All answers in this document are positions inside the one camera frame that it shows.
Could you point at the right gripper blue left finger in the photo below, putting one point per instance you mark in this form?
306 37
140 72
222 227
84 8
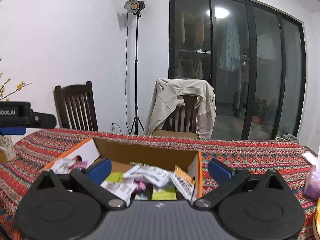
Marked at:
99 171

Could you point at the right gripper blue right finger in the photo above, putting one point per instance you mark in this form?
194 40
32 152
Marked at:
219 171

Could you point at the white silver snack packet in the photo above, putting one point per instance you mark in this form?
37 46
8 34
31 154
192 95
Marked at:
123 189

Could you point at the lime green snack packet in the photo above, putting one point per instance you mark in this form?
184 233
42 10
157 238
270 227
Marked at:
168 192

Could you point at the white barcode snack packet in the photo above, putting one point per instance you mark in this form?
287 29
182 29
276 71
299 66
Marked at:
148 174

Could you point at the yellow flower branches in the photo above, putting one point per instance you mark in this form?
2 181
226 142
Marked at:
7 89

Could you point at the floral ceramic vase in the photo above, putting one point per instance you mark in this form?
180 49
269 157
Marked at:
7 152

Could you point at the orange pumpkin cardboard box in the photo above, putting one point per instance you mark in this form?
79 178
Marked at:
125 155

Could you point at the red patterned tablecloth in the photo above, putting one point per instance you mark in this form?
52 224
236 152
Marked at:
36 150

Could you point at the dark wooden chair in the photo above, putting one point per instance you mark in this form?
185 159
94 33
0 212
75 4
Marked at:
75 107

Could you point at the wooden chair with jacket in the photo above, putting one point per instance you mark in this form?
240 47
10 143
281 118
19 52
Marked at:
183 118

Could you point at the purple tissue pack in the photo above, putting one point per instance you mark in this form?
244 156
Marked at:
311 188

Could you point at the beige jacket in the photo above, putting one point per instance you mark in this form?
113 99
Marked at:
168 95

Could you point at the black framed glass door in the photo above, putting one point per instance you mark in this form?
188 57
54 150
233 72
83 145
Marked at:
253 57

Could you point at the studio light on stand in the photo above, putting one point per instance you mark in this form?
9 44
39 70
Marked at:
134 7

